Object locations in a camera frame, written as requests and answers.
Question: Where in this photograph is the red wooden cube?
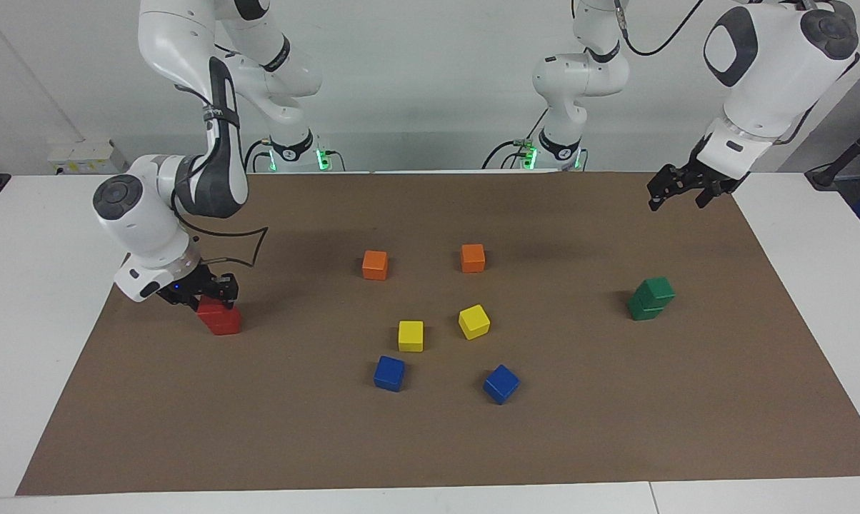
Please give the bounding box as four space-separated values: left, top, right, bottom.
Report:
196 296 234 320
203 306 243 336

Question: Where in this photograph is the green wooden cube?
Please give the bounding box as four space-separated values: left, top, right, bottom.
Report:
627 294 665 321
634 276 676 309

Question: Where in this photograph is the black angled stand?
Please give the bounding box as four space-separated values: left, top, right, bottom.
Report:
805 114 860 191

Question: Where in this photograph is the blue wooden cube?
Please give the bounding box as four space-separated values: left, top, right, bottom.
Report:
483 364 521 405
373 355 406 393

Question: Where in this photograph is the brown table mat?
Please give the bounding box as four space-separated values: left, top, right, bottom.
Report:
16 171 860 497

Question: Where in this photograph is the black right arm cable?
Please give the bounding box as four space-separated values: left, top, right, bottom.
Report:
173 82 269 268

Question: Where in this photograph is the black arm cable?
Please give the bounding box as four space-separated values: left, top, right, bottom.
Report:
173 82 269 268
614 0 706 58

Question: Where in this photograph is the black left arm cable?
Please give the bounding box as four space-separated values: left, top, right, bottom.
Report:
614 0 706 58

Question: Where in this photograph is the white wall socket box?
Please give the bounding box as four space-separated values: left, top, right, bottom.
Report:
48 139 129 176

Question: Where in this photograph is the black base cable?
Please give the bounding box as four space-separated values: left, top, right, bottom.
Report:
481 106 549 171

